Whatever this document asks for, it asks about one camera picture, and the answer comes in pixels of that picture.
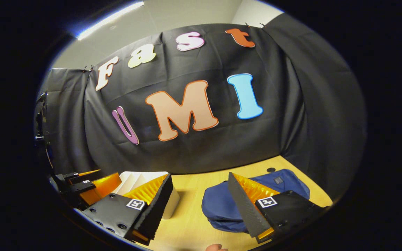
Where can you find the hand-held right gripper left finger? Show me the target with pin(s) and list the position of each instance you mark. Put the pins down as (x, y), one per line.
(154, 209)

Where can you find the black backdrop cloth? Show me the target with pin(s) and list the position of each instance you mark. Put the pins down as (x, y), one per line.
(204, 62)

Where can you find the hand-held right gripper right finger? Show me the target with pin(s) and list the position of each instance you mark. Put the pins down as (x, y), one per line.
(244, 209)

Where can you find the white bookshelf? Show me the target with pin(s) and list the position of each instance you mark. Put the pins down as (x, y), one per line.
(131, 179)

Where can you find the black equipment stand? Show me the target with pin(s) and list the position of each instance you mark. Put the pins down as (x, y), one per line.
(41, 118)

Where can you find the blue schoolbag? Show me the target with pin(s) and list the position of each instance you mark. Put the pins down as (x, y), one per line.
(218, 205)

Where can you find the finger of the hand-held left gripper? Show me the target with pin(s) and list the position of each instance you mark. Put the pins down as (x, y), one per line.
(72, 176)
(99, 186)

